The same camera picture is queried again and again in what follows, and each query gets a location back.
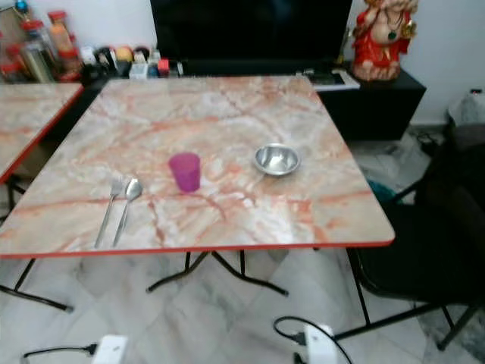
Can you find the steel fork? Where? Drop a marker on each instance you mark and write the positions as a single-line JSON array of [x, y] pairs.
[[117, 188]]

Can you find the marble folding table red edge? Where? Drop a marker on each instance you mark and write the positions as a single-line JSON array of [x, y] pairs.
[[38, 114], [220, 129]]

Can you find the yellow toy figure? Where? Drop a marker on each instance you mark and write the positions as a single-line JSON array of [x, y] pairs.
[[123, 54]]

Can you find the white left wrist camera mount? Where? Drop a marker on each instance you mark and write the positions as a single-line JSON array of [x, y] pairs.
[[111, 350]]

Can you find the black television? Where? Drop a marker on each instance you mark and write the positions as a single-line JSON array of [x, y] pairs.
[[250, 29]]

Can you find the steel spoon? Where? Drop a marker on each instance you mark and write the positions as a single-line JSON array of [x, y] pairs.
[[133, 188]]

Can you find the red lid plastic jar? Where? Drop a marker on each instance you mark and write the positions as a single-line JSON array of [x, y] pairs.
[[14, 53], [32, 30], [10, 72], [70, 65]]

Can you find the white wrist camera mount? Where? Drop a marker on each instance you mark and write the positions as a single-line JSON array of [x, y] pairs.
[[111, 350], [320, 345]]

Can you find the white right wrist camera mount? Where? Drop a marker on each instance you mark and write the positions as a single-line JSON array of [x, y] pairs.
[[320, 345]]

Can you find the white flat device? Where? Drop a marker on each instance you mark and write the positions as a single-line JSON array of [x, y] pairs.
[[345, 82]]

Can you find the white toy figure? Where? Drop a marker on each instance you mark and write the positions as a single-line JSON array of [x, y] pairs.
[[88, 56]]

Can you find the small steel bowl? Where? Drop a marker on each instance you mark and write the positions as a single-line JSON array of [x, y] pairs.
[[276, 159]]

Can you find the red and gold figurine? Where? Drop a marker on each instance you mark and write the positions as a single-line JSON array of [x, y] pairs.
[[383, 42]]

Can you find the steel flask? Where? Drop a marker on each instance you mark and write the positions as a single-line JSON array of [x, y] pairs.
[[38, 64]]

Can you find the blue and white box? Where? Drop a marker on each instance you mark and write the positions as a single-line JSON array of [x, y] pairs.
[[138, 71]]

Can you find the grey bag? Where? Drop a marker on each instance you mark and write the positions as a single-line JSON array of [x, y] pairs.
[[466, 108]]

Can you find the black toy figure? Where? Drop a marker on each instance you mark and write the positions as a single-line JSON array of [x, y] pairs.
[[142, 55], [104, 58]]

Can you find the purple plastic cup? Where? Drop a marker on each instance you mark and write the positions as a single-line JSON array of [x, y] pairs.
[[185, 173]]

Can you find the black chair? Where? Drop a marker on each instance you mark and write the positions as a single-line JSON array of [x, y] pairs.
[[424, 243]]

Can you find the small red box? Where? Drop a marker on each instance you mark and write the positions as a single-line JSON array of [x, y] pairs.
[[163, 67]]

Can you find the blue ornament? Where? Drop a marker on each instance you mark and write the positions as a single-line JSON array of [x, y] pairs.
[[22, 8]]

